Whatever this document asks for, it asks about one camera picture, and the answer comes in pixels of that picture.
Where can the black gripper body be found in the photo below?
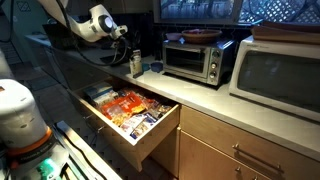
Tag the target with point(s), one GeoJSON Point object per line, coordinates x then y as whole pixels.
{"type": "Point", "coordinates": [120, 45]}

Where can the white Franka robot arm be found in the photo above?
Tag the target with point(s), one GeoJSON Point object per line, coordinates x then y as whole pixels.
{"type": "Point", "coordinates": [90, 28]}

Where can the open wooden drawer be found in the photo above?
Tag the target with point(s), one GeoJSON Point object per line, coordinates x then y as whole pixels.
{"type": "Point", "coordinates": [116, 140]}

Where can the wooden cabinet drawer front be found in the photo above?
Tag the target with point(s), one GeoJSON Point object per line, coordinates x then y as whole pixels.
{"type": "Point", "coordinates": [216, 133]}

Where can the light blue small bowl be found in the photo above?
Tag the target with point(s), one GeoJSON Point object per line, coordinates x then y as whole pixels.
{"type": "Point", "coordinates": [146, 67]}

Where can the dark blue small bowl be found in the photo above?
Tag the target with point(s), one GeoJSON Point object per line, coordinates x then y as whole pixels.
{"type": "Point", "coordinates": [156, 67]}

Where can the teal carton box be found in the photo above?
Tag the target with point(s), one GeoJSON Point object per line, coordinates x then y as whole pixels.
{"type": "Point", "coordinates": [104, 97]}
{"type": "Point", "coordinates": [96, 89]}

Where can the orange snack bag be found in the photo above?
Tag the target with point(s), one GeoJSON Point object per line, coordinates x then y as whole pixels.
{"type": "Point", "coordinates": [126, 106]}

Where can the pink bowl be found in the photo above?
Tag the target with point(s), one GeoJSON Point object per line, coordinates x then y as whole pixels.
{"type": "Point", "coordinates": [173, 36]}

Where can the small brown snack packet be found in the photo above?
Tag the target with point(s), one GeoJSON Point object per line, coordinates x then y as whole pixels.
{"type": "Point", "coordinates": [163, 109]}

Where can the white red snack bag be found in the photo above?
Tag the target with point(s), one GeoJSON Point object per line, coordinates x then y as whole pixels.
{"type": "Point", "coordinates": [132, 122]}

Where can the silver toaster oven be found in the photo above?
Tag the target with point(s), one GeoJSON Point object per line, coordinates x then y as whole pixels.
{"type": "Point", "coordinates": [193, 61]}

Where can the white blue snack bag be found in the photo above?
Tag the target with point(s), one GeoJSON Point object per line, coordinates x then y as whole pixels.
{"type": "Point", "coordinates": [146, 126]}

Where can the brown wicker basket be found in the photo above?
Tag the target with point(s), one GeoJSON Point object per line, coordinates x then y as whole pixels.
{"type": "Point", "coordinates": [201, 36]}

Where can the metal robot stand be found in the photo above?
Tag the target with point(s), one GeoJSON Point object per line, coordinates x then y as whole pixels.
{"type": "Point", "coordinates": [94, 155]}

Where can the kitchen window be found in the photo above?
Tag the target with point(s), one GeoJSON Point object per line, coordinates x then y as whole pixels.
{"type": "Point", "coordinates": [233, 10]}

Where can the white microwave oven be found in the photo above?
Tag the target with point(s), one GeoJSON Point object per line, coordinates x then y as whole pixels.
{"type": "Point", "coordinates": [276, 76]}

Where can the wooden cutting board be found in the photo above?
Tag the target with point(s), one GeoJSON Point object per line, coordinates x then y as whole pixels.
{"type": "Point", "coordinates": [286, 33]}

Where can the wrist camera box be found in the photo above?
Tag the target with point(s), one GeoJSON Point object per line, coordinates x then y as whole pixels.
{"type": "Point", "coordinates": [121, 30]}

